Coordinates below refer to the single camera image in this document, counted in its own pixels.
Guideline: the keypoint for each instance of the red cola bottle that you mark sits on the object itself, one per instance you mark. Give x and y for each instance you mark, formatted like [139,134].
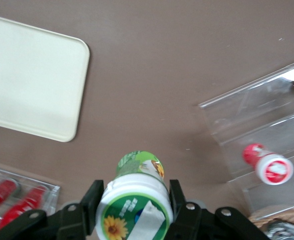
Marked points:
[27,202]
[2,193]

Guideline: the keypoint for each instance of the clear acrylic bottle rack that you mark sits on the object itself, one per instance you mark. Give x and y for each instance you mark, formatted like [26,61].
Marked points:
[52,197]

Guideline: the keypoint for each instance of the cream plastic tray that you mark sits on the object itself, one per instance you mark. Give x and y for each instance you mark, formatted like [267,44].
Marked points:
[32,80]

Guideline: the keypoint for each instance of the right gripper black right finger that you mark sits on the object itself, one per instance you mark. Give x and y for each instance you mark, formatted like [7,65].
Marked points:
[194,222]

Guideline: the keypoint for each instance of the red gum bottle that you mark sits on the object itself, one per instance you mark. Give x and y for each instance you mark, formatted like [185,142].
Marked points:
[271,167]

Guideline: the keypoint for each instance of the clear acrylic stepped shelf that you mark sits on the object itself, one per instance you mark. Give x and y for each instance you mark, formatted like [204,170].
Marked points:
[261,112]

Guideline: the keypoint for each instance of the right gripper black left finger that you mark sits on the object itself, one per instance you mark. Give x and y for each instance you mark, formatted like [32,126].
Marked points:
[69,222]

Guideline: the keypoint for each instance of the green gum bottle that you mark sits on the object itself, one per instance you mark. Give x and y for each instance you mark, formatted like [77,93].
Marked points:
[134,190]

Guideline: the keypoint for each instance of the aluminium foil container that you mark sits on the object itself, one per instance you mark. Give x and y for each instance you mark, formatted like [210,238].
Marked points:
[291,230]

